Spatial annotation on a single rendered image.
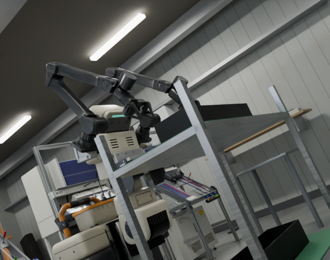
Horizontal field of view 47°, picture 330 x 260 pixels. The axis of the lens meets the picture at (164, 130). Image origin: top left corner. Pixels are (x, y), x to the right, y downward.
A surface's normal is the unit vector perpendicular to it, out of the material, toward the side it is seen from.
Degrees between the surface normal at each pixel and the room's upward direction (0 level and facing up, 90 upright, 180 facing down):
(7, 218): 90
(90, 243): 90
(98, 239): 90
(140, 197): 98
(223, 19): 90
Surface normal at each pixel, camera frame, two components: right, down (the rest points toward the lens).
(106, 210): 0.73, -0.40
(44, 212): -0.58, 0.07
